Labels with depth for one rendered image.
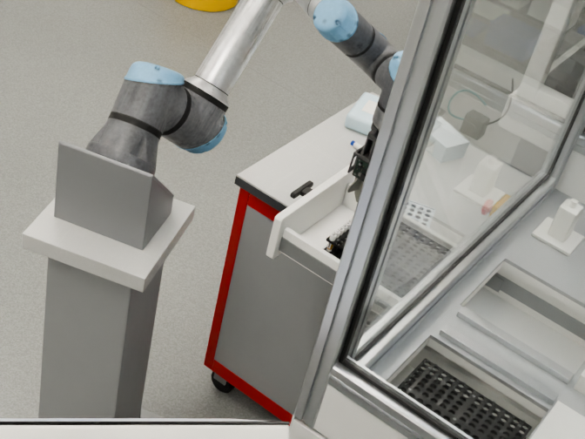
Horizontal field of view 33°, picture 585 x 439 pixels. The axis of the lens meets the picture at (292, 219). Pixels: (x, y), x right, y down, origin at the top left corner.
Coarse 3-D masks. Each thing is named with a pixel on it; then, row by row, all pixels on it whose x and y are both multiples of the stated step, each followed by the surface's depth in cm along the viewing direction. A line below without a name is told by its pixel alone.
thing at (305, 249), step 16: (352, 192) 220; (336, 208) 222; (352, 208) 222; (320, 224) 216; (336, 224) 217; (288, 240) 204; (304, 240) 202; (320, 240) 212; (288, 256) 206; (304, 256) 203; (320, 256) 200; (320, 272) 202; (336, 272) 199
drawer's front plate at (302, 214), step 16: (336, 176) 215; (352, 176) 220; (320, 192) 210; (336, 192) 217; (288, 208) 203; (304, 208) 207; (320, 208) 214; (288, 224) 204; (304, 224) 211; (272, 240) 204; (272, 256) 206
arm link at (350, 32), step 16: (304, 0) 189; (320, 0) 186; (336, 0) 181; (320, 16) 182; (336, 16) 180; (352, 16) 181; (320, 32) 183; (336, 32) 181; (352, 32) 182; (368, 32) 186; (352, 48) 186; (368, 48) 187
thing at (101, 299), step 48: (48, 240) 206; (96, 240) 209; (48, 288) 219; (96, 288) 215; (144, 288) 205; (48, 336) 228; (96, 336) 223; (144, 336) 238; (48, 384) 238; (96, 384) 233; (144, 384) 257
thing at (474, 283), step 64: (512, 0) 109; (576, 0) 105; (448, 64) 117; (512, 64) 112; (576, 64) 108; (448, 128) 121; (512, 128) 116; (576, 128) 111; (448, 192) 125; (512, 192) 119; (576, 192) 114; (384, 256) 135; (448, 256) 129; (512, 256) 123; (576, 256) 118; (384, 320) 140; (448, 320) 133; (512, 320) 127; (576, 320) 121; (384, 384) 146; (448, 384) 138; (512, 384) 132; (576, 384) 125
